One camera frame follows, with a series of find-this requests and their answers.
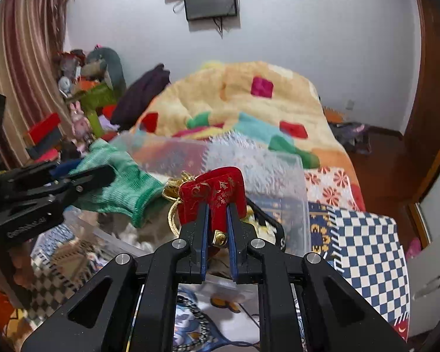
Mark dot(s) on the green plush toy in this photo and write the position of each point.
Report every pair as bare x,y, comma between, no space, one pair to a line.
97,97

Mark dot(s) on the green knitted sock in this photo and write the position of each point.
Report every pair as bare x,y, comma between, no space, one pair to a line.
128,183

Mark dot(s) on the yellow plush blanket colourful squares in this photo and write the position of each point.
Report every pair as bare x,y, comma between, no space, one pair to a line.
220,91

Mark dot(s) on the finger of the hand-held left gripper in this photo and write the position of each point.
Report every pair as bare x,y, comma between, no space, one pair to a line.
29,174
91,179

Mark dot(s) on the small dark wall screen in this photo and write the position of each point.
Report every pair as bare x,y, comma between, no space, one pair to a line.
211,2

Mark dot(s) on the grey plush toy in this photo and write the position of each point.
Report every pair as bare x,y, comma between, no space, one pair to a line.
110,62

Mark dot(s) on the small doll figures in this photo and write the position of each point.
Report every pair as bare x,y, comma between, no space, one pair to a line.
68,71

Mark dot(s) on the red box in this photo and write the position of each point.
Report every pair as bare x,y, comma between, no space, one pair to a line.
44,128

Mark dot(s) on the blue white checkered cloth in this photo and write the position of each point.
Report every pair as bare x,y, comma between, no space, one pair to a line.
366,260

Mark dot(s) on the printed cartoon cloth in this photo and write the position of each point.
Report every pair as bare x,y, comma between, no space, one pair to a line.
198,322

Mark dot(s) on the pink bunny toy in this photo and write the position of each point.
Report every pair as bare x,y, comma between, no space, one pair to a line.
80,123

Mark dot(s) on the red velvet pouch gold print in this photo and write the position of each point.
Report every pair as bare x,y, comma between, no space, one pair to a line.
214,190

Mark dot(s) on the clear plastic storage box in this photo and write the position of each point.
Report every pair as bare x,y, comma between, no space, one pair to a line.
267,190

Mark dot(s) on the pile of clothes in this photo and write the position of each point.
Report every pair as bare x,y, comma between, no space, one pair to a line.
352,135

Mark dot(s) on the brown wooden door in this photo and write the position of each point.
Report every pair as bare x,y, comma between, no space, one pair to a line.
432,99

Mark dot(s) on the striped brown curtain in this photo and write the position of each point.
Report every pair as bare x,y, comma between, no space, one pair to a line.
25,51

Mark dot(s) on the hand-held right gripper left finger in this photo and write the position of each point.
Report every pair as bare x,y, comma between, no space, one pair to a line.
204,244

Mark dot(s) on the dark purple garment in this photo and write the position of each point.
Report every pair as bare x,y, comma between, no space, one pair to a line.
143,95

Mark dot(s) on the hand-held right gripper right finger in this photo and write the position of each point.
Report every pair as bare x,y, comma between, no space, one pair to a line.
233,244

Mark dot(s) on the orange floral bedsheet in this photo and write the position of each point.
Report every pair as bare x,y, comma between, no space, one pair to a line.
333,185

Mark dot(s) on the wall socket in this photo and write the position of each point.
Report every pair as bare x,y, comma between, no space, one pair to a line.
349,105

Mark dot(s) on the white cabinet door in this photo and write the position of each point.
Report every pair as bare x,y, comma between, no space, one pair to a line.
434,264

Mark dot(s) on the white fluffy cloth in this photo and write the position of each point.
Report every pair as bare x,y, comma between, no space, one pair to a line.
249,154

